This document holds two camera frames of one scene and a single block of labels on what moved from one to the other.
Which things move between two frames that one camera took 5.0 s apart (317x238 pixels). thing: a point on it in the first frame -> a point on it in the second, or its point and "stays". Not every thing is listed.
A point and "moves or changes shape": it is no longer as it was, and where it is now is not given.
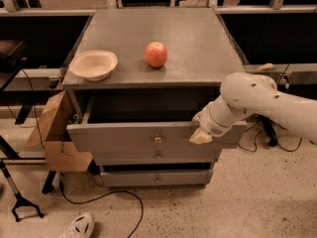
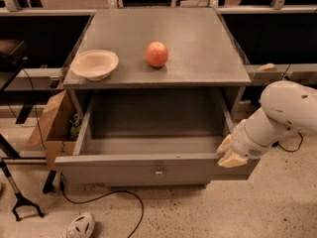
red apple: [156, 54] stays
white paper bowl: [94, 64] stays
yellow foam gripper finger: [198, 116] -> [225, 146]
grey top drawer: [143, 122] moves or changes shape
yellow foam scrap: [265, 66] stays
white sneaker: [81, 226] stays
